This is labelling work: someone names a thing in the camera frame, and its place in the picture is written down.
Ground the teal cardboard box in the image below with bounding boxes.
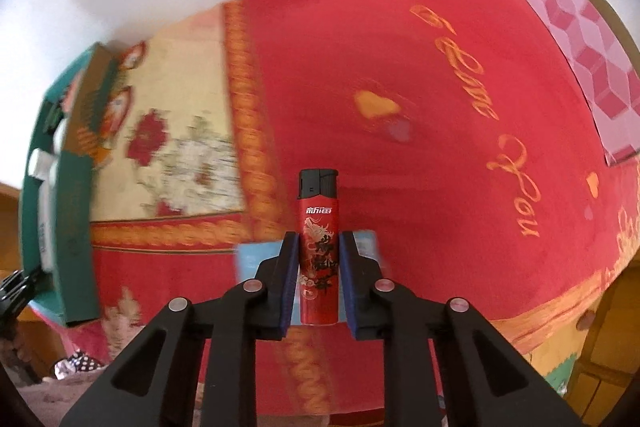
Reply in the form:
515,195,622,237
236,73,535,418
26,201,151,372
20,43,117,327

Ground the white remote control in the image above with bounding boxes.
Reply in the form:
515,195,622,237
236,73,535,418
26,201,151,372
37,180,54,273

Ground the white charger plug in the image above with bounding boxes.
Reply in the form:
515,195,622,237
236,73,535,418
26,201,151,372
27,148,58,181

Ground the red lighter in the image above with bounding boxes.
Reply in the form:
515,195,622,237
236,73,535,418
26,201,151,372
298,169,340,326

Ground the pink fluffy rug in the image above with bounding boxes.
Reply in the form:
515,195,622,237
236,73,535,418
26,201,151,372
14,368,202,427

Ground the wooden bedside shelf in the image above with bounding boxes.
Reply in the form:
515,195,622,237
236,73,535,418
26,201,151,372
565,259,639,426

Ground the red floral bed blanket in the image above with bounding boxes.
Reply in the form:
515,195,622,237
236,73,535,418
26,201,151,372
66,0,639,362

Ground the pink patterned box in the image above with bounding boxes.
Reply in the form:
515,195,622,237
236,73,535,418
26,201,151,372
526,0,639,166

